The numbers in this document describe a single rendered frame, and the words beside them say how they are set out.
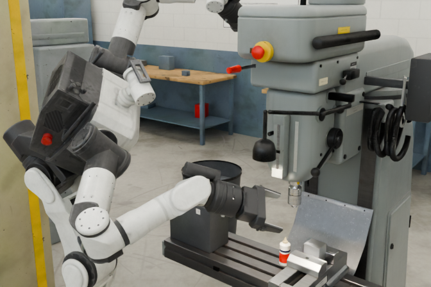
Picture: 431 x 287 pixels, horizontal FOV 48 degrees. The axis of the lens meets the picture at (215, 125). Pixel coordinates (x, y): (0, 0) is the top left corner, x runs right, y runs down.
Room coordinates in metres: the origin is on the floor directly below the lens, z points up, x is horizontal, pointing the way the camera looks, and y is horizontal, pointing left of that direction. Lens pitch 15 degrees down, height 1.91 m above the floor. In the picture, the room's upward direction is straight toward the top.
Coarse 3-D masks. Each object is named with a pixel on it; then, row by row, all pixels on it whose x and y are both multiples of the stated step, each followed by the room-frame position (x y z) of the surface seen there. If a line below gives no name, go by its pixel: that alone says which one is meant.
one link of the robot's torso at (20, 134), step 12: (24, 120) 1.66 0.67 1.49; (12, 132) 1.62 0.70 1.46; (24, 132) 1.63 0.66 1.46; (12, 144) 1.60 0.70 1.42; (24, 144) 1.58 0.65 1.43; (24, 156) 1.59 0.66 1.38; (36, 156) 1.56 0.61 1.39; (60, 168) 1.52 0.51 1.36; (60, 180) 1.51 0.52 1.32; (72, 180) 1.59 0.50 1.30; (60, 192) 1.60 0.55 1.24
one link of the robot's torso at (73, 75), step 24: (72, 72) 1.44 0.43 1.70; (96, 72) 1.51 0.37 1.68; (48, 96) 1.58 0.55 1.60; (72, 96) 1.35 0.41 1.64; (96, 96) 1.42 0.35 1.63; (120, 96) 1.46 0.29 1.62; (48, 120) 1.38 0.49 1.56; (72, 120) 1.39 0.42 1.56; (96, 120) 1.36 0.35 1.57; (120, 120) 1.41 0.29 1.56; (48, 144) 1.39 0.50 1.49; (120, 144) 1.40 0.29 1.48; (72, 168) 1.48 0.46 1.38
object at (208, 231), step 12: (180, 216) 1.82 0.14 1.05; (192, 216) 1.78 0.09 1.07; (204, 216) 1.74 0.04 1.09; (216, 216) 1.76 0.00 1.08; (180, 228) 1.82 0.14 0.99; (192, 228) 1.78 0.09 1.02; (204, 228) 1.74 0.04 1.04; (216, 228) 1.76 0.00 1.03; (180, 240) 1.82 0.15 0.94; (192, 240) 1.78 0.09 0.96; (204, 240) 1.74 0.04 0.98; (216, 240) 1.76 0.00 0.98
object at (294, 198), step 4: (288, 192) 1.60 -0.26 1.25; (292, 192) 1.58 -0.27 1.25; (296, 192) 1.57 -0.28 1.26; (300, 192) 1.58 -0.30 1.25; (288, 196) 1.59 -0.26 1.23; (292, 196) 1.58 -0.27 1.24; (296, 196) 1.57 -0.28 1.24; (300, 196) 1.58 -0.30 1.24; (288, 200) 1.59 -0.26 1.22; (292, 200) 1.58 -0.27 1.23; (296, 200) 1.57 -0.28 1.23; (300, 200) 1.58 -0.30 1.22; (292, 204) 1.58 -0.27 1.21; (296, 204) 1.57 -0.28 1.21
